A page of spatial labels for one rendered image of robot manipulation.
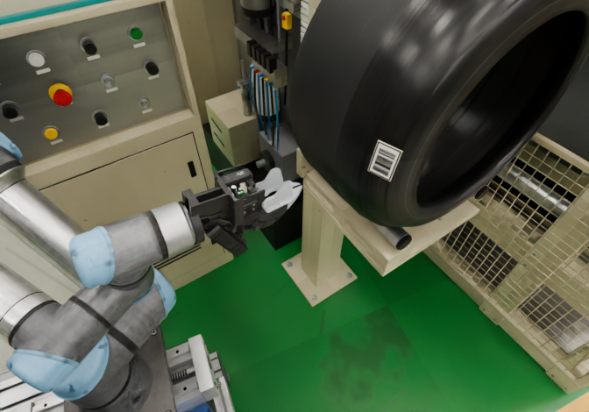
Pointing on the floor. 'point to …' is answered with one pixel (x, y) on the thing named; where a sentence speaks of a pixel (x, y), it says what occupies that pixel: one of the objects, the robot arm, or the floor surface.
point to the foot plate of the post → (315, 294)
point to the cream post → (315, 245)
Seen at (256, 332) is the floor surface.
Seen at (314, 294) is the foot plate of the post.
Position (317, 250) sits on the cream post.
